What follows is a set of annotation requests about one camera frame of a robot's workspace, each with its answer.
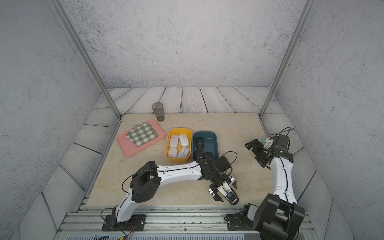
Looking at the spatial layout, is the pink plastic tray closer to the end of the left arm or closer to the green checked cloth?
the green checked cloth

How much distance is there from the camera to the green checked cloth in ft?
3.49

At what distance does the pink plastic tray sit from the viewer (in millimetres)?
1036
